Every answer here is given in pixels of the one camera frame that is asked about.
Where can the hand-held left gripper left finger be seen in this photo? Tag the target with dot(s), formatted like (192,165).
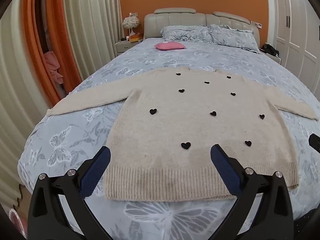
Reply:
(96,170)

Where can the feather shade table lamp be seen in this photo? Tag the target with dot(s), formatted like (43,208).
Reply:
(130,22)

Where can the orange tissue box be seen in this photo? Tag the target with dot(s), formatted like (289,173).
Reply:
(136,38)

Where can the black bag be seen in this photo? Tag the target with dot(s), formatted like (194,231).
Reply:
(270,50)

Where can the beige nightstand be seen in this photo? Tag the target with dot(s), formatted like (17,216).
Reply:
(125,47)
(273,58)

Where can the small pink pillow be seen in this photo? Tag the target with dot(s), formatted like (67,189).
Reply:
(170,46)

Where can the butterfly print pillow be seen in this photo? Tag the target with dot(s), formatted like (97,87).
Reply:
(232,36)
(185,33)

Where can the beige padded headboard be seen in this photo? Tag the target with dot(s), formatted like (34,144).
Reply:
(175,18)

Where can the beige sweater with black hearts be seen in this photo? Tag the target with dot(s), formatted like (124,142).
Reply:
(175,120)

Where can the beige pleated curtain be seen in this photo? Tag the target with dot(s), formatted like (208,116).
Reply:
(95,25)
(17,92)

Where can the pink clothes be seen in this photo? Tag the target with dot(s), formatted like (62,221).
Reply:
(53,67)

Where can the white wall switch panel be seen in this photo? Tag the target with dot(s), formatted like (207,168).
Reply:
(257,24)

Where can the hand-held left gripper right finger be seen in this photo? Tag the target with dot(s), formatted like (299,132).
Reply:
(225,170)

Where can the foam puzzle floor mat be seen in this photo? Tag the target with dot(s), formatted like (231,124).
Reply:
(21,200)

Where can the white wardrobe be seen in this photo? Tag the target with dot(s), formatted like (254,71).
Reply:
(297,30)

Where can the orange curtain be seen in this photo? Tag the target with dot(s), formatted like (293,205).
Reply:
(57,30)

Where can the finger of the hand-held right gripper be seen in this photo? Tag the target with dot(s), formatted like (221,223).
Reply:
(315,143)

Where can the bed with butterfly print cover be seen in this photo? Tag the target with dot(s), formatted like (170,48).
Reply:
(75,135)

